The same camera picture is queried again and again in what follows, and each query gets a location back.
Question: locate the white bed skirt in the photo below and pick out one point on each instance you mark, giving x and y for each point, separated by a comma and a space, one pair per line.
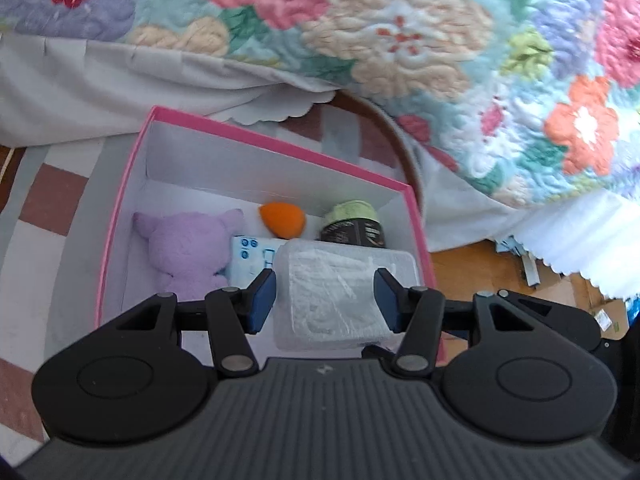
56, 90

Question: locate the blue wet wipes pack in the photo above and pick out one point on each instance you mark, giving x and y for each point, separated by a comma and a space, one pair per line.
249, 256

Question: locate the checkered grey rug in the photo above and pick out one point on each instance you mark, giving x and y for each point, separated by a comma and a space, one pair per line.
54, 226

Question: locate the pink cardboard box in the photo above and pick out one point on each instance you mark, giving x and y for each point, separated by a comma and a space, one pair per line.
182, 162

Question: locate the papers under bed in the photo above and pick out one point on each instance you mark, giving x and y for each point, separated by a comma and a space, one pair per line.
614, 316

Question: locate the green yarn ball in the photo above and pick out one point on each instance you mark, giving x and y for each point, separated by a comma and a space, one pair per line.
353, 223

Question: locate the floral quilt bedspread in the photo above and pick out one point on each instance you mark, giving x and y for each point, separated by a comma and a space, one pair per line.
542, 90

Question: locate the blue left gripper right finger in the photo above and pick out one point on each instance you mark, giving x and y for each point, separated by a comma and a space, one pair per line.
392, 299

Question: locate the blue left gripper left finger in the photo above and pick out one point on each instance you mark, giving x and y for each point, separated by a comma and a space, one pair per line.
260, 296

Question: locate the orange makeup sponge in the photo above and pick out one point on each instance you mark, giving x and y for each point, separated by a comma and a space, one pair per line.
283, 220

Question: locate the purple plush toy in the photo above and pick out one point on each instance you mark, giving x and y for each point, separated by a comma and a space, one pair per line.
190, 251

